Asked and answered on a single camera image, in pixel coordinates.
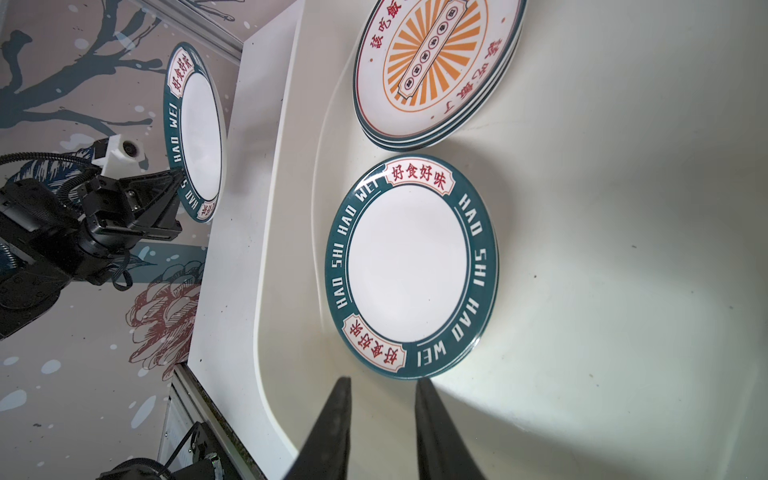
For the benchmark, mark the aluminium front rail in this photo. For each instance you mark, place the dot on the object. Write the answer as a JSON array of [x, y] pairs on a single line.
[[189, 403]]

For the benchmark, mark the large orange sunburst plate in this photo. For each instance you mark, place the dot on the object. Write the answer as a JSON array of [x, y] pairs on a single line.
[[424, 68]]

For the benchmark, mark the white plastic bin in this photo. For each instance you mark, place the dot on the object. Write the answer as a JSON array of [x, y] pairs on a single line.
[[623, 159]]

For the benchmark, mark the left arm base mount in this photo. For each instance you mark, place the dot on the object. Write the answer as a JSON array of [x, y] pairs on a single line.
[[200, 455]]

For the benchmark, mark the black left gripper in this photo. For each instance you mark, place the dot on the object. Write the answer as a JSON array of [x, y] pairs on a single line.
[[133, 208]]

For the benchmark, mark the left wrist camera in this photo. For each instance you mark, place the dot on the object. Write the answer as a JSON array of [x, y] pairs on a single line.
[[118, 156]]

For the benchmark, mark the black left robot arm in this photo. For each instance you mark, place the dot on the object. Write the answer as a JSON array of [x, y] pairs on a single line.
[[84, 232]]

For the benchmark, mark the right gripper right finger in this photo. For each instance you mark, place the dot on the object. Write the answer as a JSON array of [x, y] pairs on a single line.
[[441, 452]]

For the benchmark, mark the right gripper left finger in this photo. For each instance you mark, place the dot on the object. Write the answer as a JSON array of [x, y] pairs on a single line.
[[325, 454]]

